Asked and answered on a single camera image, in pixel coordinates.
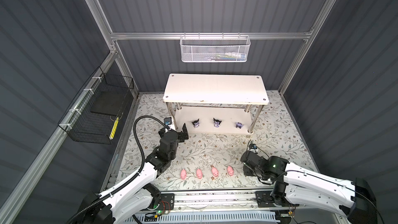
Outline black purple toy figure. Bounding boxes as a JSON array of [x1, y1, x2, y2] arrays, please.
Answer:
[[213, 118, 222, 128], [192, 119, 200, 128]]

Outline pink pig toy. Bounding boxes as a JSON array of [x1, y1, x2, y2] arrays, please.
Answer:
[[227, 166, 234, 176], [196, 169, 203, 179], [180, 169, 187, 180], [211, 167, 219, 177]]

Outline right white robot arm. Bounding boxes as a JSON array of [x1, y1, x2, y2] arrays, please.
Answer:
[[240, 149, 382, 224]]

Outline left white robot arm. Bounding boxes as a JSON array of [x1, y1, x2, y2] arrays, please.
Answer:
[[67, 124, 189, 224]]

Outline white two-tier shelf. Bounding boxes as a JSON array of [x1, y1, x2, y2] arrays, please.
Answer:
[[163, 74, 269, 136]]

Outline black pad in basket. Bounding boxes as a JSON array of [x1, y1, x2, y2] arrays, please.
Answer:
[[90, 91, 126, 117]]

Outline markers in white basket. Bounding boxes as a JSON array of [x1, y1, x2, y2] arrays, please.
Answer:
[[206, 52, 247, 62]]

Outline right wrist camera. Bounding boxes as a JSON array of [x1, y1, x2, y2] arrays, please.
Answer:
[[248, 144, 258, 153]]

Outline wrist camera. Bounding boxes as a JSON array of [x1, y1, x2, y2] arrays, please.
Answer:
[[164, 117, 174, 129], [248, 144, 258, 153]]

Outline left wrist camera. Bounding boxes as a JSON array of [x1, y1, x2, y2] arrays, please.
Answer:
[[164, 117, 174, 129]]

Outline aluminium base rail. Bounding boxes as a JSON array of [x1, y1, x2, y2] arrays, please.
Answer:
[[93, 188, 343, 215]]

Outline black wire basket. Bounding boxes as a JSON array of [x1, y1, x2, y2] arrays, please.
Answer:
[[58, 68, 135, 145]]

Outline white wire basket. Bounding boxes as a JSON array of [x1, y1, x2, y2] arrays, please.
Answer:
[[179, 35, 251, 63]]

